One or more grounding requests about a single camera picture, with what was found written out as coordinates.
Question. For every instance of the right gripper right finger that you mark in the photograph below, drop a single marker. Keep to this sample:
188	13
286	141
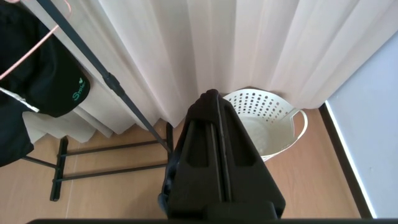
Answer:
255	183

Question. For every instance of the white curtain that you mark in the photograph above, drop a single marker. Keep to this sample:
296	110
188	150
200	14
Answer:
217	40
56	127

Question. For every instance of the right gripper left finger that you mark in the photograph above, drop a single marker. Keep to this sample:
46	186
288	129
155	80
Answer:
192	183

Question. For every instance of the black garment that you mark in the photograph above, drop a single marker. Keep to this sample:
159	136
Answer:
202	105

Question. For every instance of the pink clothes hanger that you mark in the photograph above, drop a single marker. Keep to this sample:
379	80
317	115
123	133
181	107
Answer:
31	51

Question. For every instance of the white laundry basket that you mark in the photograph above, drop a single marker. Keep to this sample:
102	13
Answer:
273	133

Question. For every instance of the black shorts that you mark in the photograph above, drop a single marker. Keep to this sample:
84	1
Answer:
46	77

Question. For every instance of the black clothes rack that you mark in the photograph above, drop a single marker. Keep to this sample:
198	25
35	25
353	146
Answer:
112	82

